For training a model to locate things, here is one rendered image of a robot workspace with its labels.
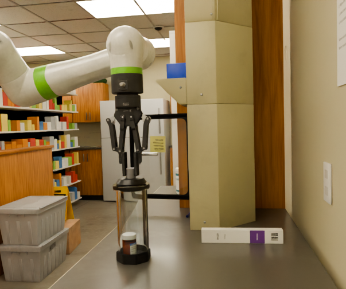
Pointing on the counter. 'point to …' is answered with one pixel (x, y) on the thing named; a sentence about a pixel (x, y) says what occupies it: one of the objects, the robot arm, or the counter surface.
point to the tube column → (219, 11)
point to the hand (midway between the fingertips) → (130, 164)
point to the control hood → (175, 89)
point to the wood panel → (259, 98)
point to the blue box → (176, 70)
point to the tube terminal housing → (220, 124)
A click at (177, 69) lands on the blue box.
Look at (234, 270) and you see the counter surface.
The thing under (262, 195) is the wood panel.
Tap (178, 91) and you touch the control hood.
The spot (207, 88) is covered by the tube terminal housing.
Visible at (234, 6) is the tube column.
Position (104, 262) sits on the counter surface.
